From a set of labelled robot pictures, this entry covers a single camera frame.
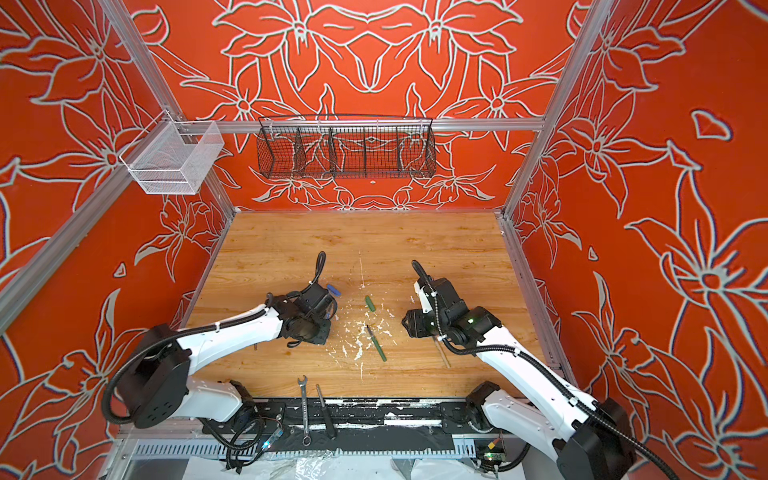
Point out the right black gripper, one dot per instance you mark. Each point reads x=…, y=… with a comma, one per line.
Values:
x=414, y=323

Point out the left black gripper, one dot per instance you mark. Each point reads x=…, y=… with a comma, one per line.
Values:
x=324, y=335

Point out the blue pen cap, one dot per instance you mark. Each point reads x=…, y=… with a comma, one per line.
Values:
x=333, y=290

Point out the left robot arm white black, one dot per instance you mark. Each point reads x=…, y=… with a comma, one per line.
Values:
x=158, y=381

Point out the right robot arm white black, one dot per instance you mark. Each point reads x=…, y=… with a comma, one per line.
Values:
x=583, y=437

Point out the beige pen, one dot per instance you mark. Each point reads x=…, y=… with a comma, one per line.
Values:
x=441, y=352

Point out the green pen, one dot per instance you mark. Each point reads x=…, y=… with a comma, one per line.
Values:
x=376, y=343

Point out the black screwdriver tool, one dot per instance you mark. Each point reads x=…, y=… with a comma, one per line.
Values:
x=330, y=428

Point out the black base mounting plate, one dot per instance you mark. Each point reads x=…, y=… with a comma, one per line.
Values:
x=429, y=427

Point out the silver wrench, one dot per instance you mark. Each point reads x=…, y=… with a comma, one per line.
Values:
x=306, y=439

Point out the white mesh basket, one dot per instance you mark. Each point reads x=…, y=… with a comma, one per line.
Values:
x=169, y=161

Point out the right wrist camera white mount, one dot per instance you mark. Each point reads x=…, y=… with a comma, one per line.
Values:
x=424, y=297

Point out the black wire basket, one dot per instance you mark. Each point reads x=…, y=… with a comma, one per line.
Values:
x=346, y=147

